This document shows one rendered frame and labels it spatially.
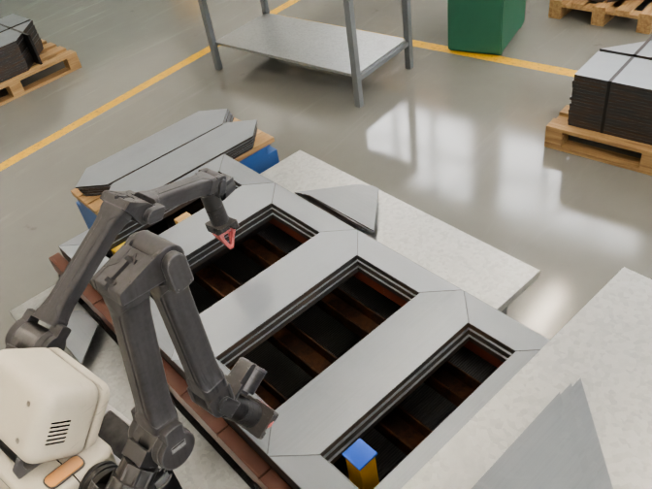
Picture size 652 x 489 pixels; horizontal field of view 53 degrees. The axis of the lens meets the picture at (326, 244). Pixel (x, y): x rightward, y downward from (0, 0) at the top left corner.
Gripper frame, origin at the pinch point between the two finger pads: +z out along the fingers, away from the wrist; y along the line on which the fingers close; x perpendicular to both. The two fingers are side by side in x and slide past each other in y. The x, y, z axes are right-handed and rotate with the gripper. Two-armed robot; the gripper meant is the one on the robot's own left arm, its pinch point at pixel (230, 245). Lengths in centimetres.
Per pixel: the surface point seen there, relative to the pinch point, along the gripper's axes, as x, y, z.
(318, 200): -47, 16, 13
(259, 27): -224, 295, 4
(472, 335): -27, -70, 28
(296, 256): -15.1, -10.9, 10.6
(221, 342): 23.3, -21.3, 13.2
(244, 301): 8.8, -13.5, 11.3
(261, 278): -1.0, -10.0, 10.5
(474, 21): -311, 150, 35
